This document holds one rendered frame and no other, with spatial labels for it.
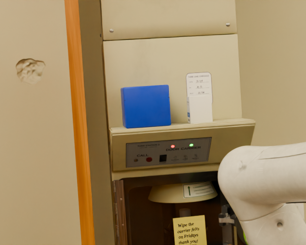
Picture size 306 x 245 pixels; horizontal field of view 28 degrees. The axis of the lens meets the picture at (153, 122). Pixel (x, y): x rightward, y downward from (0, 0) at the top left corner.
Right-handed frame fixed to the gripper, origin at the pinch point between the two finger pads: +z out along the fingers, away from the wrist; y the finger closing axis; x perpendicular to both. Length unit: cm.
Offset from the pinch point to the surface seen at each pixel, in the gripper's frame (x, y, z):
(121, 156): -13.8, 25.2, -1.4
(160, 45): -38.4, 14.1, 4.7
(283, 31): -44, -31, 48
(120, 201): -2.6, 25.9, 3.6
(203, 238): 7.7, 6.7, 3.5
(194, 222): 3.8, 8.8, 3.5
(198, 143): -15.5, 7.8, -3.3
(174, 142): -16.2, 13.4, -4.0
